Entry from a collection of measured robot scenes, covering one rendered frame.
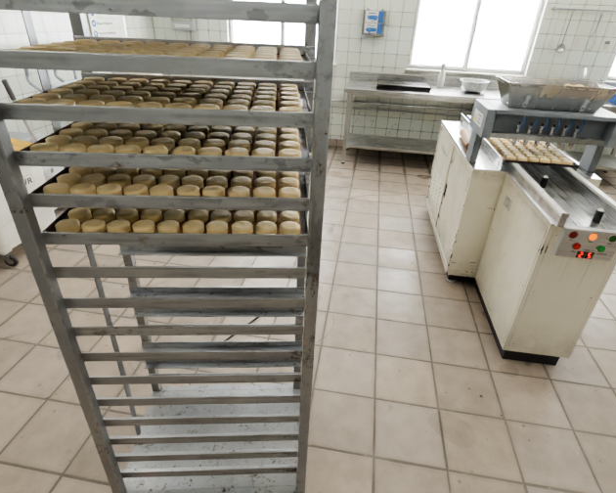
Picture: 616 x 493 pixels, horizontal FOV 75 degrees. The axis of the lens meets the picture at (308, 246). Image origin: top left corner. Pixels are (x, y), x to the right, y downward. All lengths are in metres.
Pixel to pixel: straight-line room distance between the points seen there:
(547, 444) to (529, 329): 0.54
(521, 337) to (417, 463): 0.88
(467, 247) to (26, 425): 2.55
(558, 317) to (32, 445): 2.45
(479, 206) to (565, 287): 0.74
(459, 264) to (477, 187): 0.55
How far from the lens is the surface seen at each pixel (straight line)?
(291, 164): 0.85
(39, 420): 2.25
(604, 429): 2.44
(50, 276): 1.08
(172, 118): 0.85
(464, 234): 2.78
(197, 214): 1.03
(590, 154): 2.96
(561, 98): 2.69
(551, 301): 2.30
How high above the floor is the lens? 1.59
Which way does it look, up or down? 30 degrees down
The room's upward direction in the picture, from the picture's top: 3 degrees clockwise
